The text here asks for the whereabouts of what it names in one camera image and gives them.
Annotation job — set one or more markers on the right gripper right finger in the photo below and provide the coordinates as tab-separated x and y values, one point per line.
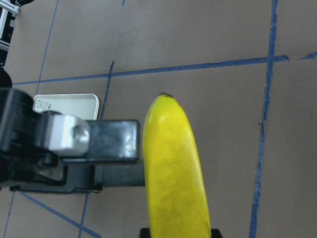
145	233

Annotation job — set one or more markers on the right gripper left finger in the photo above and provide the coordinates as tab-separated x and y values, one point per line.
50	152

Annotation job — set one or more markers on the white bear tray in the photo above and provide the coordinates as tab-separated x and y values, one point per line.
84	106

